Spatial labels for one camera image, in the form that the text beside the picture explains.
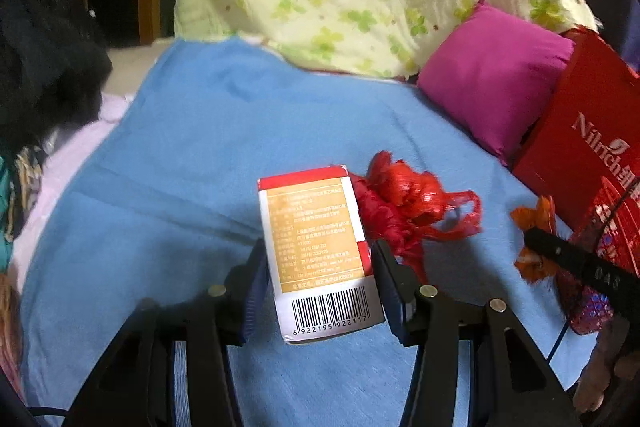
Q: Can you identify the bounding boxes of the orange wrapper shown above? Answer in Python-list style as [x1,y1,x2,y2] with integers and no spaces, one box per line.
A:
[510,196,561,284]

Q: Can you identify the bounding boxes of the red paper shopping bag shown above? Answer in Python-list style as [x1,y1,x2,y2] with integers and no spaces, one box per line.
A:
[512,32,640,228]

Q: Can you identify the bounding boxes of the navy tote bag orange handles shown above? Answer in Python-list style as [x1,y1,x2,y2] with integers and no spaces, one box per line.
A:
[570,0,640,58]

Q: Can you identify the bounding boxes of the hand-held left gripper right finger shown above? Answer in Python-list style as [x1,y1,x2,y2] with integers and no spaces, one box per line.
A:
[370,238,583,427]

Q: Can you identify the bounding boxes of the person's right hand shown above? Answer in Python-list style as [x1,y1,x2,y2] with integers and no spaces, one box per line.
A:
[572,319,638,413]

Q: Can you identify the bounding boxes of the teal cloth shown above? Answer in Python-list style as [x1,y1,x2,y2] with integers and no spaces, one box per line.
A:
[0,154,18,268]

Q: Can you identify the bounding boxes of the red plastic bag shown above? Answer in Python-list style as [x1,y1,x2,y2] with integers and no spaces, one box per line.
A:
[350,151,483,283]

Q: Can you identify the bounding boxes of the red plastic mesh basket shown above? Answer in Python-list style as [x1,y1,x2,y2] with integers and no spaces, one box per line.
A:
[557,177,640,335]

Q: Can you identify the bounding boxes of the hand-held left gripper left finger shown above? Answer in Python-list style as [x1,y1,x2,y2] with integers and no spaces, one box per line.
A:
[65,237,273,427]

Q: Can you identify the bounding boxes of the black clothing pile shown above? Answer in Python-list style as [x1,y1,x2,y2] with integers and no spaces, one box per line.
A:
[0,0,113,152]

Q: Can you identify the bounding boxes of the blue blanket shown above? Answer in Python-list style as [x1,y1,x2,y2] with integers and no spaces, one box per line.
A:
[20,38,601,427]

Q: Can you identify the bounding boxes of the orange patterned scarf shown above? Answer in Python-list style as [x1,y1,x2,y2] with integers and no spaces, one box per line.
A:
[0,144,48,403]

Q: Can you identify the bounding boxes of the red and gold carton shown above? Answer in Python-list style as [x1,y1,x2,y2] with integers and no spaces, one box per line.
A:
[257,164,386,346]

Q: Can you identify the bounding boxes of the magenta pillow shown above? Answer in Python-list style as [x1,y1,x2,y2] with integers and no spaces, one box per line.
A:
[416,0,576,165]

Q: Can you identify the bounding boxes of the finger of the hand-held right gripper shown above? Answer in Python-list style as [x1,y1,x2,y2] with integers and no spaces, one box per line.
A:
[524,227,640,308]

